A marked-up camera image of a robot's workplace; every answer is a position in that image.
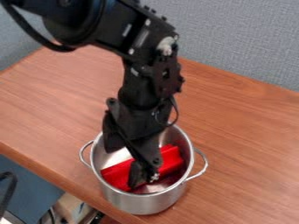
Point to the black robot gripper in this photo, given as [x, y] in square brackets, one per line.
[135, 128]

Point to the red plastic block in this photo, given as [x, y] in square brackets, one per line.
[116, 174]

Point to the stainless steel pot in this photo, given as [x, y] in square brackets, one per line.
[154, 197]

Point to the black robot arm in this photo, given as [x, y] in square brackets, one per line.
[128, 29]

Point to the beige box under table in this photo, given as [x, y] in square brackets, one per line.
[72, 209]

